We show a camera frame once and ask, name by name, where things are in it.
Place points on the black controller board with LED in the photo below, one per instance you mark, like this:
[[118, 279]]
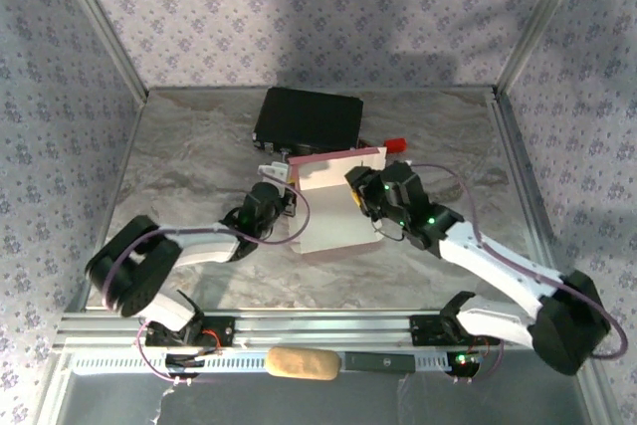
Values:
[[463, 360]]

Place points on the small red block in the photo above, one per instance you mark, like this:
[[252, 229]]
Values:
[[397, 145]]

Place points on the pink paper box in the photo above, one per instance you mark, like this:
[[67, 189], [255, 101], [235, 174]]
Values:
[[333, 216]]

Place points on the black connector block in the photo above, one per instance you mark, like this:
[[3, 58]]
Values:
[[184, 360]]

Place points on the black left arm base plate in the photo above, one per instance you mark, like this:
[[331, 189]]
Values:
[[226, 330]]

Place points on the aluminium frame leg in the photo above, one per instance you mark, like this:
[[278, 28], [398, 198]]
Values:
[[593, 385], [54, 395]]

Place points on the tan oblong sponge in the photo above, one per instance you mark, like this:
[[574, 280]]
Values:
[[303, 362]]

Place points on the black rectangular device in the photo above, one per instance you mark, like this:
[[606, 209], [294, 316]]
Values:
[[378, 361]]

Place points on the aluminium mounting rail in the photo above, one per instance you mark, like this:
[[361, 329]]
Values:
[[323, 330]]

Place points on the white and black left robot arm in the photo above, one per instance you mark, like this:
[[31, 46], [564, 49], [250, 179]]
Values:
[[204, 246]]

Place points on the aluminium corner post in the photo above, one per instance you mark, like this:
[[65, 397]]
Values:
[[101, 22], [540, 22]]

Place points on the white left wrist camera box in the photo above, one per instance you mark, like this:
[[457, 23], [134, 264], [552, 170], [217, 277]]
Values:
[[274, 171]]

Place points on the aluminium side rail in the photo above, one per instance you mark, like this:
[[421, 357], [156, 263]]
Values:
[[519, 146]]

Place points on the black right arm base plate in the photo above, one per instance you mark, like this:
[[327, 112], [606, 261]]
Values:
[[423, 330]]

